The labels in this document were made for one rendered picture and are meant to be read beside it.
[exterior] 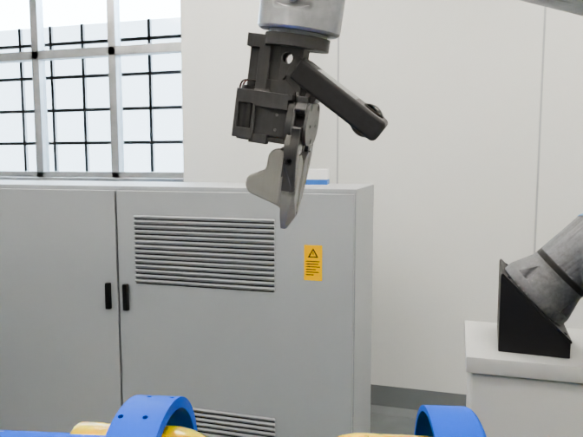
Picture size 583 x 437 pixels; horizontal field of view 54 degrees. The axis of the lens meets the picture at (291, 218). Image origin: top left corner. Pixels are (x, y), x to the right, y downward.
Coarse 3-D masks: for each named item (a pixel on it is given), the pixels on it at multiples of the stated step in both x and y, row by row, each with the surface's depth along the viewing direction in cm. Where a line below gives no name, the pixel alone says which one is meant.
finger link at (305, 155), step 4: (304, 152) 66; (308, 152) 66; (304, 156) 65; (308, 156) 66; (304, 160) 64; (308, 160) 67; (304, 164) 64; (304, 168) 65; (304, 172) 65; (304, 176) 66; (300, 180) 65; (304, 180) 66; (300, 184) 65; (304, 184) 67; (300, 188) 65; (304, 188) 67; (300, 192) 66; (300, 196) 66; (300, 200) 66
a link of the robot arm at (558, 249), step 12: (564, 228) 140; (576, 228) 135; (552, 240) 140; (564, 240) 136; (576, 240) 134; (552, 252) 137; (564, 252) 135; (576, 252) 133; (564, 264) 134; (576, 264) 133; (576, 276) 133
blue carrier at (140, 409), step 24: (120, 408) 75; (144, 408) 75; (168, 408) 75; (192, 408) 87; (432, 408) 75; (456, 408) 76; (0, 432) 72; (24, 432) 72; (48, 432) 93; (120, 432) 71; (144, 432) 71; (432, 432) 71; (456, 432) 69; (480, 432) 69
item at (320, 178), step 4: (308, 172) 244; (312, 172) 244; (316, 172) 243; (320, 172) 243; (324, 172) 243; (328, 172) 249; (308, 176) 244; (312, 176) 244; (316, 176) 244; (320, 176) 243; (324, 176) 243; (328, 176) 249; (308, 180) 244; (312, 180) 244; (316, 180) 244; (320, 180) 243; (324, 180) 243; (328, 180) 249; (308, 184) 244; (312, 184) 244; (316, 184) 244; (320, 184) 244; (324, 184) 243; (328, 184) 249
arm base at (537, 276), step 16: (528, 256) 144; (544, 256) 138; (512, 272) 140; (528, 272) 139; (544, 272) 136; (560, 272) 134; (528, 288) 136; (544, 288) 135; (560, 288) 134; (576, 288) 134; (544, 304) 134; (560, 304) 135; (576, 304) 139; (560, 320) 136
